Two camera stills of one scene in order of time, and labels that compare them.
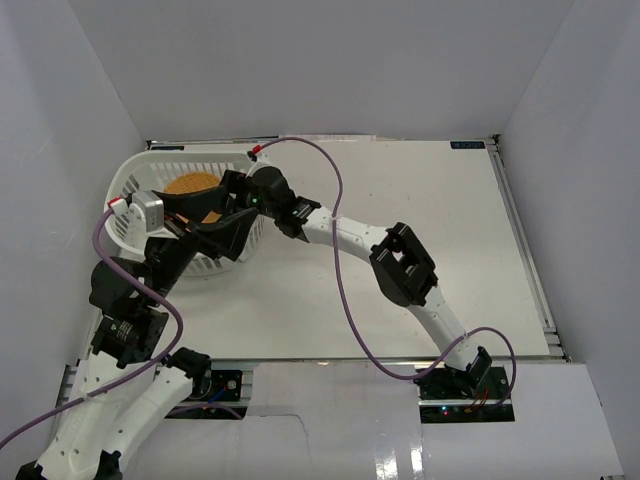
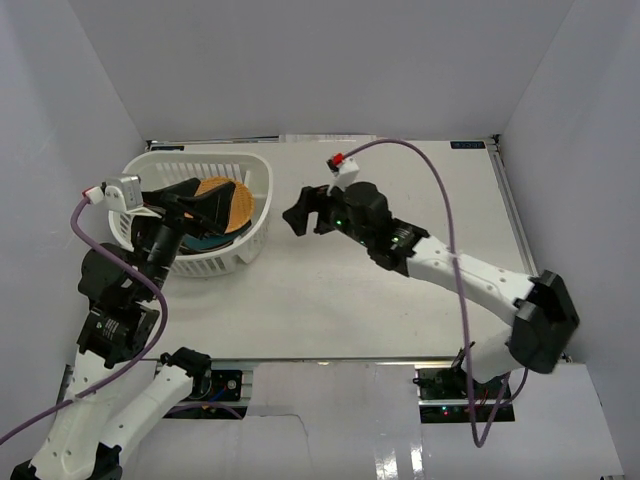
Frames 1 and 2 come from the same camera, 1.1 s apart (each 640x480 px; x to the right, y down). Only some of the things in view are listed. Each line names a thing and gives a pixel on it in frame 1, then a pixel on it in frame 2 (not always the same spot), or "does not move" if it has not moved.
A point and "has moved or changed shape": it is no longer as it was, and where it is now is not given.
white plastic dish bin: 150,172 does not move
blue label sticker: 467,145 does not move
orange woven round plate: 190,182 has moved or changed shape
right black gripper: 237,183 -> 312,200
